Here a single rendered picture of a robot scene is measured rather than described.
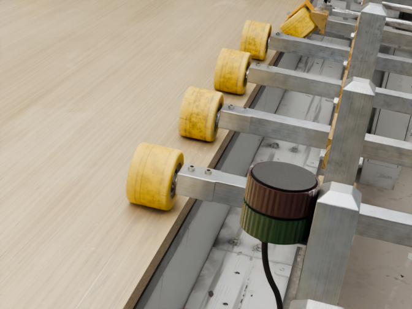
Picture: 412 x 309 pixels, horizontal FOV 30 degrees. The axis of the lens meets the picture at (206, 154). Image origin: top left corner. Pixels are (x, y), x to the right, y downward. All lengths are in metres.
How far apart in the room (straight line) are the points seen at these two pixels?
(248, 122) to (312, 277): 0.56
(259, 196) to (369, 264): 2.20
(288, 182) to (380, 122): 2.69
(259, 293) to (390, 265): 1.50
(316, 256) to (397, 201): 2.69
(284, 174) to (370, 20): 0.48
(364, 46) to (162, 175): 0.34
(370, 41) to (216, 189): 0.31
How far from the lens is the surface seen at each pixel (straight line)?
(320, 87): 1.42
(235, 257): 1.47
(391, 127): 3.31
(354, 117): 0.86
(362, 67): 1.10
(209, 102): 1.18
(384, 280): 2.74
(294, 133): 1.19
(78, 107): 1.30
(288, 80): 1.42
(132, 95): 1.38
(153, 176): 0.95
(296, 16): 1.89
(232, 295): 1.36
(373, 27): 1.09
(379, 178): 3.40
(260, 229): 0.63
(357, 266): 2.78
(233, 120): 1.19
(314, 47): 1.66
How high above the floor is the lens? 1.38
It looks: 24 degrees down
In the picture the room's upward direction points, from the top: 8 degrees clockwise
